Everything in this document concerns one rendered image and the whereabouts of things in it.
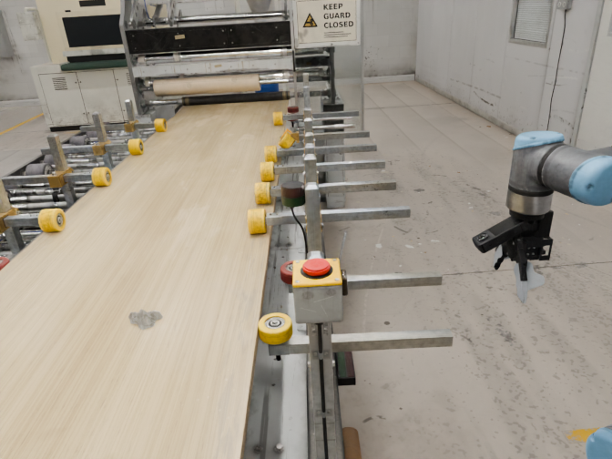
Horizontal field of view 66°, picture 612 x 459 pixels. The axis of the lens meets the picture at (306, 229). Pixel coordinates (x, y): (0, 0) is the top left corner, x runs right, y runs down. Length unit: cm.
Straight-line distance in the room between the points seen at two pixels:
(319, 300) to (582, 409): 181
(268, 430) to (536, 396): 139
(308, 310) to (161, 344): 52
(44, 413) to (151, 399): 20
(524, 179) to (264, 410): 84
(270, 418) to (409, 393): 105
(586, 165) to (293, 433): 88
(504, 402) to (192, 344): 152
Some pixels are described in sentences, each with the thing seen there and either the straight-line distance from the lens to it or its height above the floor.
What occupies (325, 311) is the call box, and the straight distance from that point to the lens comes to 69.
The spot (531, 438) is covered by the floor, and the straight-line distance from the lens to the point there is 218.
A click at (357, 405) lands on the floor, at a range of 217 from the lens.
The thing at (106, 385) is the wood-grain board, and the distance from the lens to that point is 108.
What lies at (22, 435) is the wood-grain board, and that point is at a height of 90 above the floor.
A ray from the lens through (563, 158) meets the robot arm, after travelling 101.
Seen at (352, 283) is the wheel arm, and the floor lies 85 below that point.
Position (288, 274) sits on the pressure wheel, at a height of 91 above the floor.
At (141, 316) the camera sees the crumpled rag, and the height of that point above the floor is 91.
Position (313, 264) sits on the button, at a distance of 68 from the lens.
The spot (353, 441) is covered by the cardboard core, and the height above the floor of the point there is 8.
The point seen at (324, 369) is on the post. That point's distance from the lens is 78.
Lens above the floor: 157
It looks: 26 degrees down
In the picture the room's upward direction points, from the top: 3 degrees counter-clockwise
